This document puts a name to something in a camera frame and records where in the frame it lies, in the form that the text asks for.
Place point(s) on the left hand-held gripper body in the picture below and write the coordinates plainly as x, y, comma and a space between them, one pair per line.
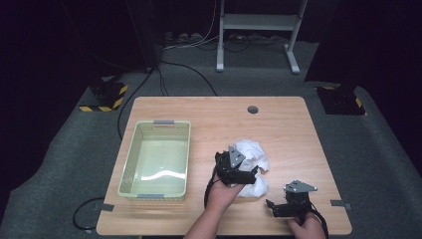
230, 164

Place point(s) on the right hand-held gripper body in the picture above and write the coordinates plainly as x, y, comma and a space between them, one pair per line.
298, 194

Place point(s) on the white cloth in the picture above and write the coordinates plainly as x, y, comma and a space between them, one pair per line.
255, 156

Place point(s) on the pale green plastic basket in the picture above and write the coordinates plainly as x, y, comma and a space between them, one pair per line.
159, 159

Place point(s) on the person's left hand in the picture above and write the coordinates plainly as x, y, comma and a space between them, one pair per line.
222, 195

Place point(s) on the person's right hand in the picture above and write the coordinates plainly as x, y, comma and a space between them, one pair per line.
308, 229

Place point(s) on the grey tape piece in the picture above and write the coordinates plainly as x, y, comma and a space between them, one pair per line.
104, 207
341, 203

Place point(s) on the grey table grommet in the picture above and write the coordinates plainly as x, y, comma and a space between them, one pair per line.
253, 109

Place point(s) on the black yellow striped base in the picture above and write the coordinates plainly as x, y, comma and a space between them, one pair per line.
340, 99
106, 96

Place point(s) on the white metal stand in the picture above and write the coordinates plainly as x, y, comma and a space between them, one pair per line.
258, 23

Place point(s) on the dark stand post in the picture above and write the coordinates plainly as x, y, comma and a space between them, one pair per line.
144, 36

